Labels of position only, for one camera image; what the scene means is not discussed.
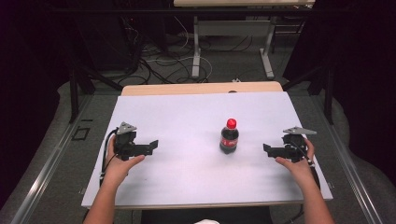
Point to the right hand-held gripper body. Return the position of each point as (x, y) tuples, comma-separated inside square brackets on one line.
[(295, 144)]

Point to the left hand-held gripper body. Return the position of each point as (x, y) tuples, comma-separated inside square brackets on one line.
[(124, 141)]

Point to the dark cola bottle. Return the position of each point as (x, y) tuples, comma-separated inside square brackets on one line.
[(229, 140)]

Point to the red bottle cap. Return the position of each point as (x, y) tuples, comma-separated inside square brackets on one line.
[(231, 123)]

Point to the person's right hand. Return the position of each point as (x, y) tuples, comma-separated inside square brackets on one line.
[(299, 169)]

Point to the person's left hand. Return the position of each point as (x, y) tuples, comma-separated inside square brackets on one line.
[(120, 168)]

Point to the white table mat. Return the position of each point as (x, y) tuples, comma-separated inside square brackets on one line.
[(193, 174)]

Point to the wooden table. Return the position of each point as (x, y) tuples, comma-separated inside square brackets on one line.
[(174, 88)]

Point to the black metal stand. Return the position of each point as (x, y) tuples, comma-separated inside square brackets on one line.
[(327, 90), (77, 87)]

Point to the white cloth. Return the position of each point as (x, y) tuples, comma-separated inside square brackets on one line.
[(206, 221)]

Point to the black computer case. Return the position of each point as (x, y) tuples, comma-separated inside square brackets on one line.
[(106, 43)]

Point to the white-legged desk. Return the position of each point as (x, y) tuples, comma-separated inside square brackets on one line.
[(233, 28)]

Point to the black horizontal bar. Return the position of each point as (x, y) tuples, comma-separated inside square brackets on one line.
[(155, 10)]

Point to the black floor socket frame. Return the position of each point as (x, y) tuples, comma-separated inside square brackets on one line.
[(81, 133)]

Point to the silver floor rail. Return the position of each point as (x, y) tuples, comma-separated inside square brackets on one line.
[(46, 168), (348, 168)]

